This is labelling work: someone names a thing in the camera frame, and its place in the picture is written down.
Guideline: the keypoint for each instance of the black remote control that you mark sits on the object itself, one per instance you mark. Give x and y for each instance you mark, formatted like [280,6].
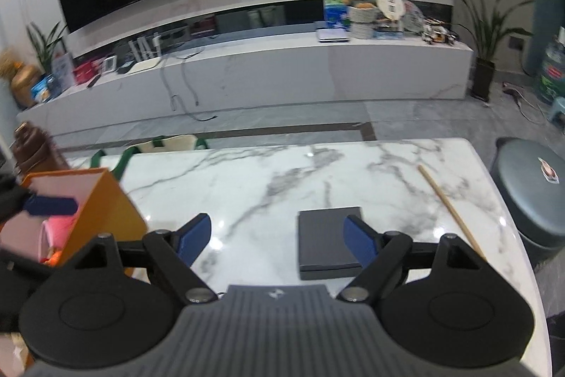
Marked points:
[94,81]

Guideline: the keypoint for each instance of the grey round stool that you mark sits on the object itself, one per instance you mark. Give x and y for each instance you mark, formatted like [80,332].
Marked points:
[529,191]

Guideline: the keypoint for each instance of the dark grey box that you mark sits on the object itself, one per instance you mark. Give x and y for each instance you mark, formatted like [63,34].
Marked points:
[324,240]

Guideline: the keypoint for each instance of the blue snack bag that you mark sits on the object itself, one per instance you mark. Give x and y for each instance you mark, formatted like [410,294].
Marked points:
[44,90]

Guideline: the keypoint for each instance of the white marble tv cabinet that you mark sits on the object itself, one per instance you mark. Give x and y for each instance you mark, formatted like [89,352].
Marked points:
[287,76]

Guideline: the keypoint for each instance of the patterned round hand fan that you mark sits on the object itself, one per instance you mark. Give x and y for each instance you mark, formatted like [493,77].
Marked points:
[414,19]

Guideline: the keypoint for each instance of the small blue plastic stool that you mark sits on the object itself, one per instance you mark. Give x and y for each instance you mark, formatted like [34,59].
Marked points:
[558,110]

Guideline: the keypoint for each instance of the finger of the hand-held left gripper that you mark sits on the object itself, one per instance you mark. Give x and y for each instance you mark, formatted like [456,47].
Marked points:
[50,204]

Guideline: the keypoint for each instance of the black set-top device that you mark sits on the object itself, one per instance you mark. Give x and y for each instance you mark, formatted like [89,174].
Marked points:
[124,68]

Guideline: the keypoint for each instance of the wooden stick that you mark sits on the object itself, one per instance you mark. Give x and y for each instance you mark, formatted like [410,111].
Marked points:
[450,209]

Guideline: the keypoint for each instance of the white round hand fan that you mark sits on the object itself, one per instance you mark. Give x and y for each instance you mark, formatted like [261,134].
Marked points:
[389,5]

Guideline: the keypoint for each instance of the brown water bottle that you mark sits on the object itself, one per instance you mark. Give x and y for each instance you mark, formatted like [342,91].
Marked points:
[35,156]

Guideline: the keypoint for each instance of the black and white toy car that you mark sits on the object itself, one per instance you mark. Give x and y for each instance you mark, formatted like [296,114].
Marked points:
[439,34]

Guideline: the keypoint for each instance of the gold vase with dried flowers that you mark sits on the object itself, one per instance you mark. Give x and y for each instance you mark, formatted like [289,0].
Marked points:
[22,83]

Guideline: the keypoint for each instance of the orange paper box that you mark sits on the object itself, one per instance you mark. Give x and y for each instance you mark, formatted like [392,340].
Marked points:
[110,213]

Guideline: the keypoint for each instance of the tall potted plant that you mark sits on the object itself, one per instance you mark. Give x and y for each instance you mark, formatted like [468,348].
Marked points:
[483,50]

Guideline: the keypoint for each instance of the white router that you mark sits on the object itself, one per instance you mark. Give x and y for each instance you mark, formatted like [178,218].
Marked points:
[145,59]

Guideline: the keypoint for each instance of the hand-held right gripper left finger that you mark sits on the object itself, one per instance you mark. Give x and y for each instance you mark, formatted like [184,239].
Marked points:
[194,238]

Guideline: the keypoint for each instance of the panda plush with striped bucket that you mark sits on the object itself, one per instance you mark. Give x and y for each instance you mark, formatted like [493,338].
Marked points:
[57,233]

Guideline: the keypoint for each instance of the small white display device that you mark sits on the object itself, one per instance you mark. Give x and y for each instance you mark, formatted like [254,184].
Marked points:
[109,64]

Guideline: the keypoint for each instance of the black wall socket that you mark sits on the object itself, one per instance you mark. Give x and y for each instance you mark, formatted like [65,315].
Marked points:
[515,42]

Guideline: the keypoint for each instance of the grey laptop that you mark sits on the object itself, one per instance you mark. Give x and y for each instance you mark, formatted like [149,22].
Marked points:
[332,36]

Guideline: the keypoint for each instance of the small leafy potted plant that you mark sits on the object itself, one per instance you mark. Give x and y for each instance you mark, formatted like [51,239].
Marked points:
[46,45]

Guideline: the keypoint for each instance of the blue water jug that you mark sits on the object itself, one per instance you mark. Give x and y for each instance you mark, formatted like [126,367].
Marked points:
[549,72]

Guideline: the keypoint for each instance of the red box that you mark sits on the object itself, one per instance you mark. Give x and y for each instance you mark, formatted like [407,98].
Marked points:
[84,73]

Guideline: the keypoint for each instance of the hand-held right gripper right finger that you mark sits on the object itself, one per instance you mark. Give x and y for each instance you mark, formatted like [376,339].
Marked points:
[362,242]

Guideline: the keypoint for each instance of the framed white card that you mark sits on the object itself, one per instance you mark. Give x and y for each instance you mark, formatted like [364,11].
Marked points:
[63,72]

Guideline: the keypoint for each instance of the marble desktop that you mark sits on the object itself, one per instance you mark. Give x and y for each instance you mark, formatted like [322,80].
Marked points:
[265,191]

